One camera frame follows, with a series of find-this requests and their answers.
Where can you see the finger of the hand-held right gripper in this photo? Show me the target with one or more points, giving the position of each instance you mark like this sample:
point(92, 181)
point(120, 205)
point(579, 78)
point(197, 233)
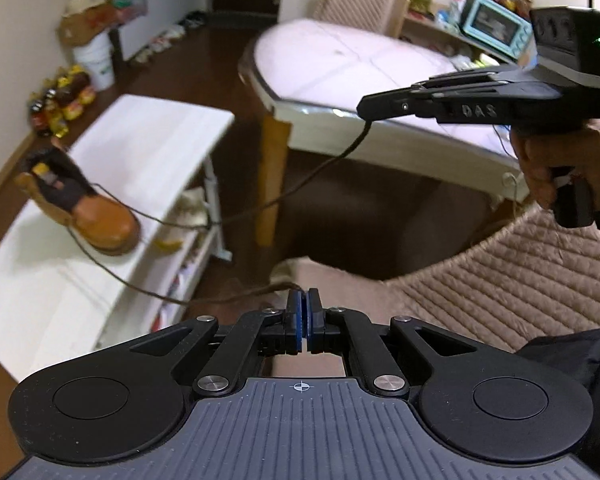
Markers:
point(470, 81)
point(390, 106)

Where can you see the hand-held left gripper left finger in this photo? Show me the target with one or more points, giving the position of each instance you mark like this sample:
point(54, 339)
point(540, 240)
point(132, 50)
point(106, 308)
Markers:
point(296, 325)

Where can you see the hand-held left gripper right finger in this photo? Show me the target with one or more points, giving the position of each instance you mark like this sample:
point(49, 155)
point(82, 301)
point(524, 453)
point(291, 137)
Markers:
point(314, 327)

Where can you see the dark brown shoelace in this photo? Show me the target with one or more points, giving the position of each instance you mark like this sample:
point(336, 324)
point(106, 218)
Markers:
point(275, 288)

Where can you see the tan leather boot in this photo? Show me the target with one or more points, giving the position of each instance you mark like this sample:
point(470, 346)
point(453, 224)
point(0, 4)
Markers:
point(105, 225)

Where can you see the row of light shoes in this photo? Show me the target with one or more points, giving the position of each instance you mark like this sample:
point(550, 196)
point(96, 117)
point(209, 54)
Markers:
point(165, 40)

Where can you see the person's right hand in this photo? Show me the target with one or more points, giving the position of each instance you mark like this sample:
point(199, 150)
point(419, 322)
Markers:
point(535, 160)

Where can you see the light blue toaster oven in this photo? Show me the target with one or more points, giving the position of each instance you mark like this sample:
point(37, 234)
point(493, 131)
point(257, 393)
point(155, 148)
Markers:
point(495, 25)

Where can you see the wooden shelf unit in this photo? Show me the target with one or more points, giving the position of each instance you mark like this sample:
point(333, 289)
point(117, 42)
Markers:
point(420, 27)

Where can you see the beige quilted chair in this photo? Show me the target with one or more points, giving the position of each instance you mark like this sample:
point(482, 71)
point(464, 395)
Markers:
point(355, 0)

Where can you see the white metal table leg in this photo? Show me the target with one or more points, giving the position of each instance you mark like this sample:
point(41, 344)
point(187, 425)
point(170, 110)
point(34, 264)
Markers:
point(215, 200)

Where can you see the beige quilted seat cushion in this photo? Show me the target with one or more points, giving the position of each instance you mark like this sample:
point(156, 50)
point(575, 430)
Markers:
point(505, 280)

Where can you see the white plastic bucket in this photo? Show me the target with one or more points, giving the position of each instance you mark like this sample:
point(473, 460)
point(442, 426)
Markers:
point(97, 67)

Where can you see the cardboard box with red label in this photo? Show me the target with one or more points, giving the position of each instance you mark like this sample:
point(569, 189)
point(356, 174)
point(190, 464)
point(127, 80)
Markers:
point(87, 27)

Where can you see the straw hat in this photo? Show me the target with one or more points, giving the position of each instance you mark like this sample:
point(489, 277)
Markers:
point(82, 5)

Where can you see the cluster of cooking oil bottles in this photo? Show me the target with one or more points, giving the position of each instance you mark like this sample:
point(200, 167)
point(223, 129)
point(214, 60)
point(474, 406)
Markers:
point(62, 100)

